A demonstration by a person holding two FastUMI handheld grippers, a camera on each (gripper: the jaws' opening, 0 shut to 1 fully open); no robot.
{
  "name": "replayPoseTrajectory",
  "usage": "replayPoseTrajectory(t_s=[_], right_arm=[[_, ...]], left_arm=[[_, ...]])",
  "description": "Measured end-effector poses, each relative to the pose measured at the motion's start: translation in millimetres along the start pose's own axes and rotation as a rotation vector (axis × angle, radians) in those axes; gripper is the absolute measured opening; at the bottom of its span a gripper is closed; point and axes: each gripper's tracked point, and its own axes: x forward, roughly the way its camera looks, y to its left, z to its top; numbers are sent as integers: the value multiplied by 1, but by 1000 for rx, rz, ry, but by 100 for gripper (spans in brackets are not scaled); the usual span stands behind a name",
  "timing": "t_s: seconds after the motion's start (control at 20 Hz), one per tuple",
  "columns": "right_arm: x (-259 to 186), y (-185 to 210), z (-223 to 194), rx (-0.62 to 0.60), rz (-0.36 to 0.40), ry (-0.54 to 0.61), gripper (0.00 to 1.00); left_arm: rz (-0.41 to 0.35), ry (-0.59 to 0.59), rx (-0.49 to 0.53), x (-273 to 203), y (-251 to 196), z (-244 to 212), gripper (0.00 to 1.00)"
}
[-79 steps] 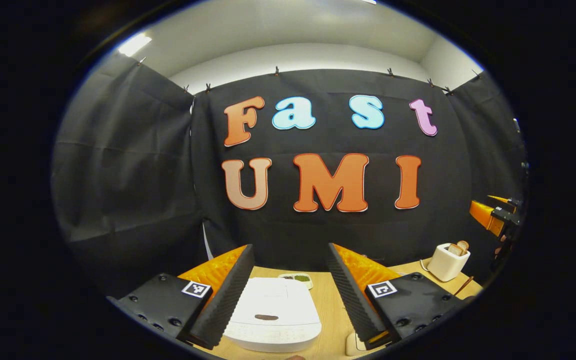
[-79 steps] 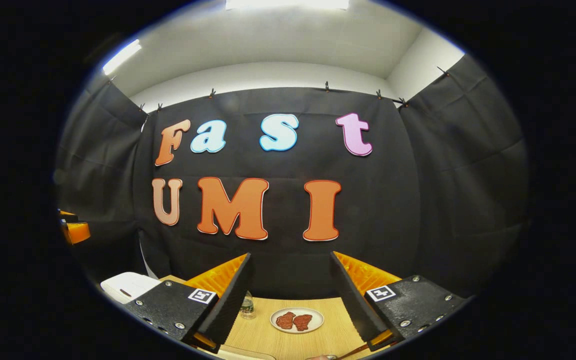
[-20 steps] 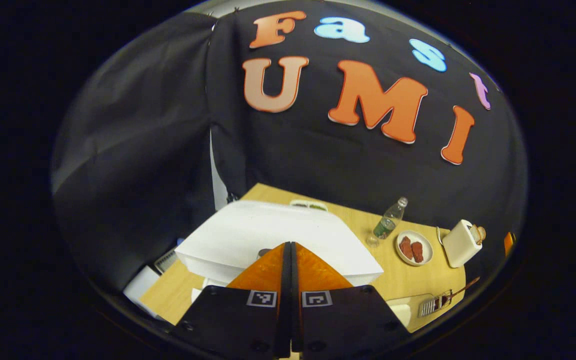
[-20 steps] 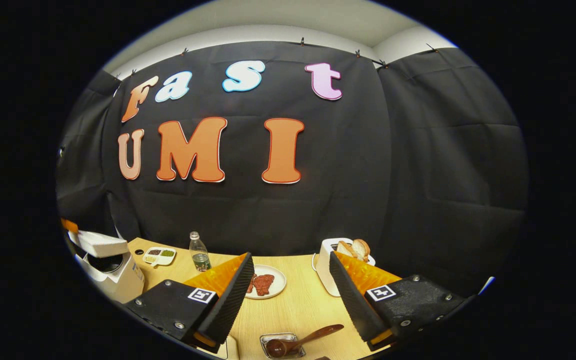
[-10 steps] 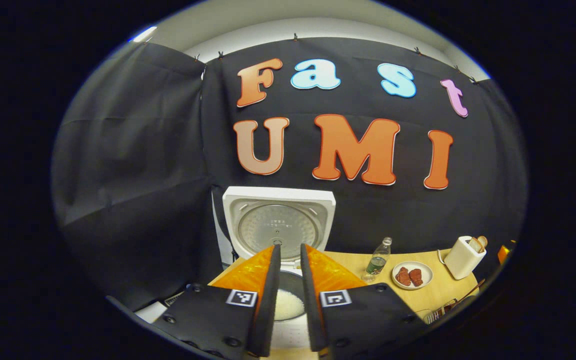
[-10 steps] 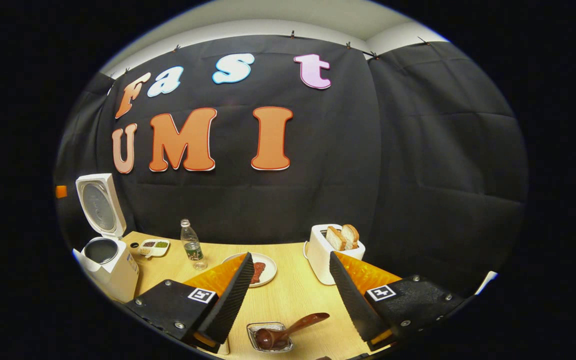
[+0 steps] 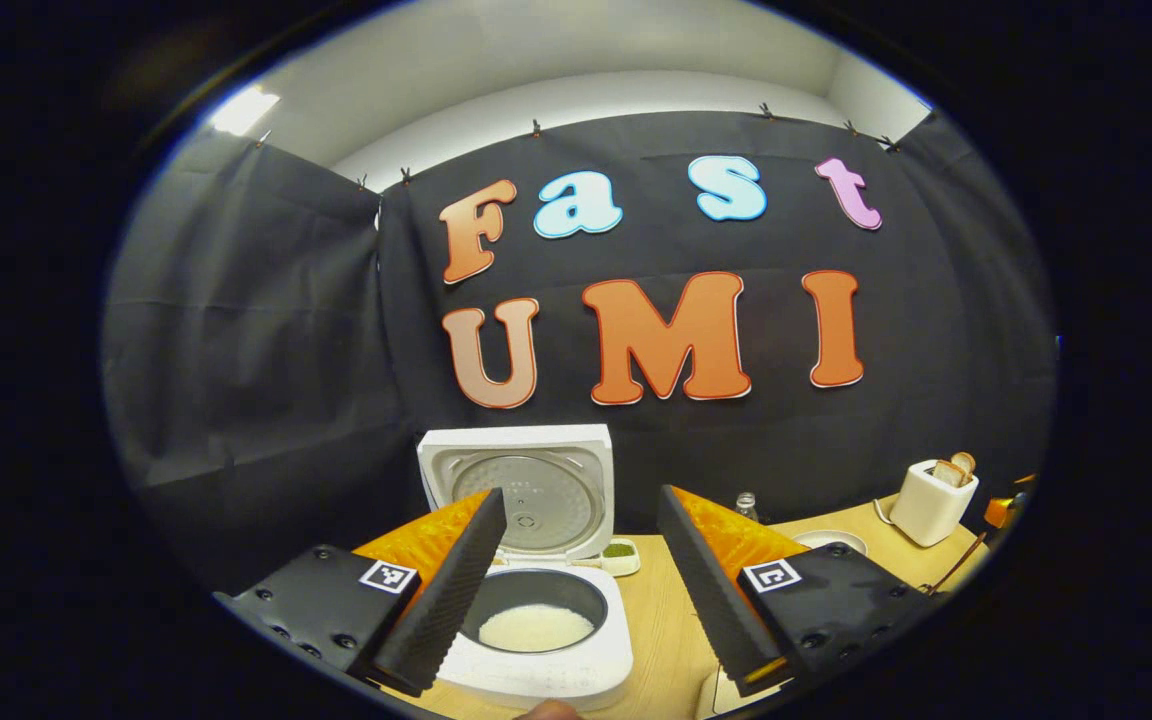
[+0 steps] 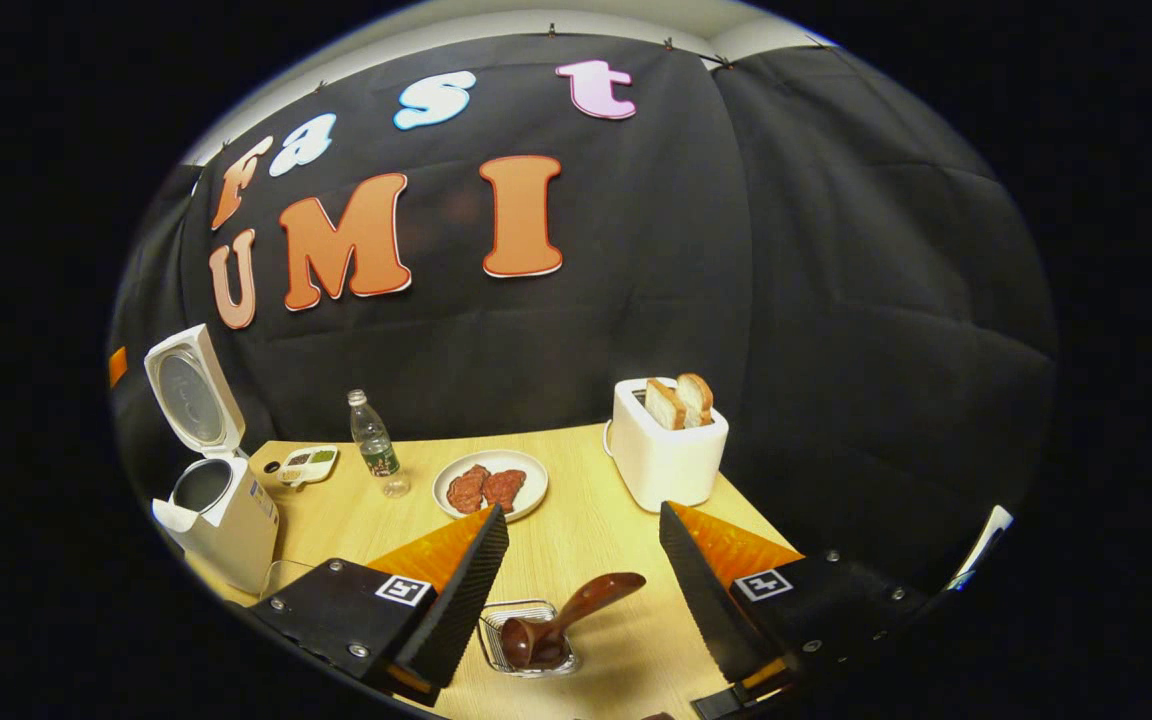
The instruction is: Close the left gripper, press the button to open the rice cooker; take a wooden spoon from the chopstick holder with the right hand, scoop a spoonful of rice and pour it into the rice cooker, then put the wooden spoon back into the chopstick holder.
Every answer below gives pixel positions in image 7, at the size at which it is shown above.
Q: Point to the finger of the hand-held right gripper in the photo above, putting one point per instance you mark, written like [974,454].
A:
[1001,512]

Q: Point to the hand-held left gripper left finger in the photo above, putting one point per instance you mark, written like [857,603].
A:
[451,600]

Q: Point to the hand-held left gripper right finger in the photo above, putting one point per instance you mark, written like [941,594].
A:
[711,610]

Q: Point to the brown wooden spoon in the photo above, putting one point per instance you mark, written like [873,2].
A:
[956,565]

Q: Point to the white rice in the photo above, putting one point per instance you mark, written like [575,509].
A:
[536,628]

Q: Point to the white rice cooker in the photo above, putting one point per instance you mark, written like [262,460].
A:
[556,678]

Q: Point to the toasted bread slice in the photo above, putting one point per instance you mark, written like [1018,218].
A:
[947,472]
[965,463]

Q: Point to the white toaster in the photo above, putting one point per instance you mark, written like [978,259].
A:
[926,505]

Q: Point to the clear plastic water bottle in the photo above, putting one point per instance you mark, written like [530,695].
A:
[747,508]

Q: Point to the small divided condiment dish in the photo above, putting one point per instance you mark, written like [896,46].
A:
[619,552]

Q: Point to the round white plate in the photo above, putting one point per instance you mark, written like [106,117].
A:
[836,540]

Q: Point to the black backdrop cloth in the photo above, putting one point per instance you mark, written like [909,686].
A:
[236,330]

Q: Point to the ceiling light panel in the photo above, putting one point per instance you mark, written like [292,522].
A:
[244,110]

